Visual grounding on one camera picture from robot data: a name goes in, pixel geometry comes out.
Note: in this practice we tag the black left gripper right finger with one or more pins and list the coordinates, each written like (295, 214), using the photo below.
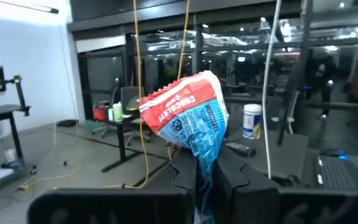
(244, 193)

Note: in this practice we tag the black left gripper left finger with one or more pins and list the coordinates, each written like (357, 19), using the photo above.
(179, 174)

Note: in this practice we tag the blue red chocolate granola bar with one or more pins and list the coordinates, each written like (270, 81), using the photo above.
(191, 118)

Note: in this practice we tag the black remote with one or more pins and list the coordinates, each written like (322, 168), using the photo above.
(240, 149)

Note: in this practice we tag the grey side table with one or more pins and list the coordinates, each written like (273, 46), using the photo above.
(287, 155)

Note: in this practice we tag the black office desk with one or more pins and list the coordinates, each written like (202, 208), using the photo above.
(121, 146)

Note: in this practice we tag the white wipes canister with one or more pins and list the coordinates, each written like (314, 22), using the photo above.
(252, 121)

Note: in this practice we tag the green white bottle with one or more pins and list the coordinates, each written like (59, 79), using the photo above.
(117, 112)

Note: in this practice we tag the grey office chair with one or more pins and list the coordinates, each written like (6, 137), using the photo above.
(129, 96)

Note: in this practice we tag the black laptop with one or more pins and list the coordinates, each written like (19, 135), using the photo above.
(340, 171)

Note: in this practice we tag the red box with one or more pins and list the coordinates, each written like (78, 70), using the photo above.
(99, 113)

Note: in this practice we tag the person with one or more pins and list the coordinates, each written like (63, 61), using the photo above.
(326, 81)

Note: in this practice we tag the black rolling stand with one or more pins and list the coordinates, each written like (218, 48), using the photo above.
(14, 140)

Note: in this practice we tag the ceiling light fixture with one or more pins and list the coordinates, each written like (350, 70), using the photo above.
(30, 6)

